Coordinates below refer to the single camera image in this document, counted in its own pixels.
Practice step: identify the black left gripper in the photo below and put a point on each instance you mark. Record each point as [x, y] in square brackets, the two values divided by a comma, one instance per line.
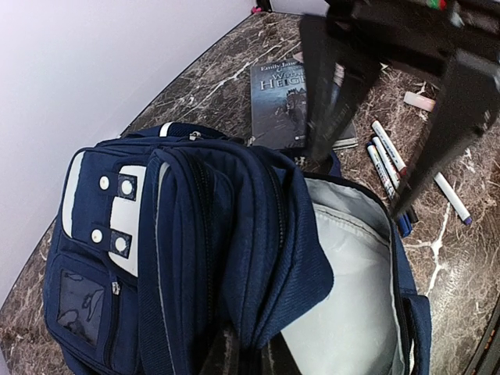
[457, 45]

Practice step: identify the Wuthering Heights dark book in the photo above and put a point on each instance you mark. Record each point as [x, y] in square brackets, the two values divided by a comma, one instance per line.
[279, 105]

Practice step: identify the navy blue student backpack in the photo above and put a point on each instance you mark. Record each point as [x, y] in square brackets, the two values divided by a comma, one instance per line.
[178, 250]

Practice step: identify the white marker red cap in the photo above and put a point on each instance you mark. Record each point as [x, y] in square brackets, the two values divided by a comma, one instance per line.
[390, 147]

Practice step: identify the white marker purple cap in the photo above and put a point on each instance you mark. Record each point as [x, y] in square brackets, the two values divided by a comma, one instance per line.
[453, 198]

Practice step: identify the white marker black cap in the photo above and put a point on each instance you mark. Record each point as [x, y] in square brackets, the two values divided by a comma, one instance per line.
[392, 173]

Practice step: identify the white marker blue cap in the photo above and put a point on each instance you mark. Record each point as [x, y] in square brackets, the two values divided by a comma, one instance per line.
[403, 222]

